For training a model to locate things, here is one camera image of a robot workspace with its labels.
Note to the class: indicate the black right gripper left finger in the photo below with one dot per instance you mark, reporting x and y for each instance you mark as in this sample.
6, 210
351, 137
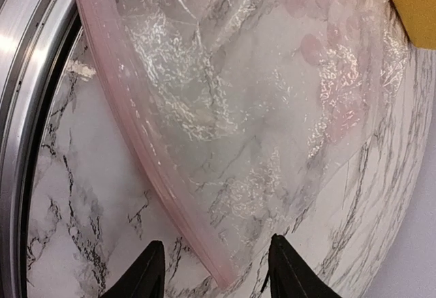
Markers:
145, 278

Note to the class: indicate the front aluminium rail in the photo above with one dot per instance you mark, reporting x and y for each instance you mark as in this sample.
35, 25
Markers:
36, 38

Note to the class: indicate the clear zip top bag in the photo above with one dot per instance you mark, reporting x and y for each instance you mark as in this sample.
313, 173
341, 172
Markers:
241, 111

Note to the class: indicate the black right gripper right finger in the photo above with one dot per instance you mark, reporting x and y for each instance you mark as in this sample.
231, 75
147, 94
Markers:
289, 276

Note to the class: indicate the yellow plastic basket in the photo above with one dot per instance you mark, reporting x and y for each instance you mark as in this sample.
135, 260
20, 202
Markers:
418, 18

